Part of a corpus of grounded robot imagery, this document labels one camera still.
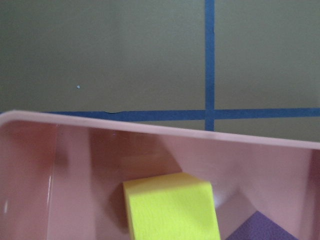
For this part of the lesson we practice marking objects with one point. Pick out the yellow foam block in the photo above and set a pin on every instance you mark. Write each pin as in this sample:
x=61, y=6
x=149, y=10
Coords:
x=176, y=206

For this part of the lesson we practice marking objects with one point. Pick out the purple foam block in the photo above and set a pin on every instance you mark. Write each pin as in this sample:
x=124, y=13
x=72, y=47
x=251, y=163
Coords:
x=260, y=227

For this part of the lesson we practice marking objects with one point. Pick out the pink plastic bin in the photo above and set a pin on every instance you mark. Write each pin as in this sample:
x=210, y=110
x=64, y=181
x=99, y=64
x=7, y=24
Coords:
x=61, y=177

